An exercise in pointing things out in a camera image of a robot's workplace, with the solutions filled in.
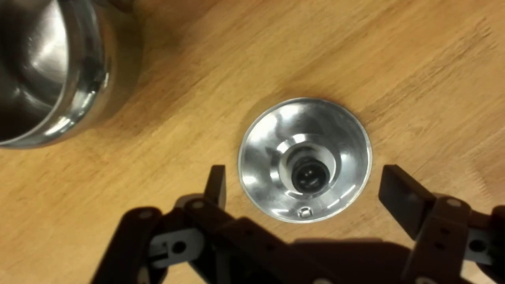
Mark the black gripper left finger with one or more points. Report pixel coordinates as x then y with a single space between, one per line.
158 246

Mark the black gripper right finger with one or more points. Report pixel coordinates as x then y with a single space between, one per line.
452 246

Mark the steel kettle lid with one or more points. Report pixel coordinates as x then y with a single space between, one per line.
262 151

